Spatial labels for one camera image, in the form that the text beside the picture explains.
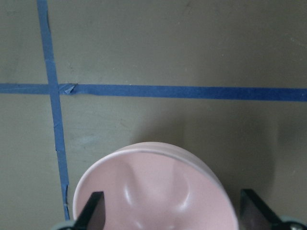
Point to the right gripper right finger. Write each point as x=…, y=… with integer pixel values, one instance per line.
x=255, y=214

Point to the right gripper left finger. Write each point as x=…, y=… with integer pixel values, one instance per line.
x=93, y=215

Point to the pink bowl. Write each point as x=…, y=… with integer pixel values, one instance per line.
x=156, y=186

